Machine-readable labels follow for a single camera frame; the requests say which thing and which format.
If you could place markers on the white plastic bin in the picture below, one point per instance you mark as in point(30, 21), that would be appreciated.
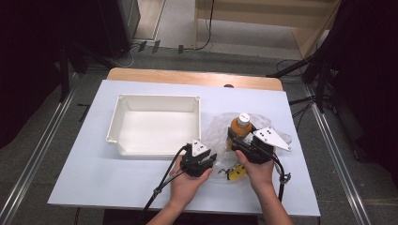
point(156, 131)

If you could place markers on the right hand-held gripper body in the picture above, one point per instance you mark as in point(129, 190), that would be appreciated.
point(269, 139)

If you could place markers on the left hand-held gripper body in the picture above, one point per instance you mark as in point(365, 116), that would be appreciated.
point(199, 150)

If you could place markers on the black curtain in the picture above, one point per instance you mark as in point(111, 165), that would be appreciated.
point(369, 78)

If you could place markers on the person's right hand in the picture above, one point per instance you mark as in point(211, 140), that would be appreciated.
point(259, 175)

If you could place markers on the metal floor rail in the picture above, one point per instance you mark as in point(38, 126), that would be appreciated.
point(341, 162)
point(31, 162)

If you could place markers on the orange juice bottle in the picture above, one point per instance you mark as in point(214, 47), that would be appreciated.
point(240, 128)

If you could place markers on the clear plastic bag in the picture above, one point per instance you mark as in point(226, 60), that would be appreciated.
point(216, 134)

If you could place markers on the black floor plug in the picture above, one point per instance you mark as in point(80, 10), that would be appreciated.
point(180, 49)
point(142, 46)

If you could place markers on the person's left hand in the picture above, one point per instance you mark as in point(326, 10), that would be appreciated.
point(187, 187)

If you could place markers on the wooden table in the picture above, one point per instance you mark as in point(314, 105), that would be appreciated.
point(187, 77)

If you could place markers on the dark cabinet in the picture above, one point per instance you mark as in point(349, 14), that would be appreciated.
point(115, 25)

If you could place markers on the yellow packet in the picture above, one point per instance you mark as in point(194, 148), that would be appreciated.
point(236, 172)

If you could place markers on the black tripod stand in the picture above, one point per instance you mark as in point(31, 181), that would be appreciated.
point(320, 81)

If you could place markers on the black upright stand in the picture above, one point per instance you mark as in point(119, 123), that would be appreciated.
point(64, 78)

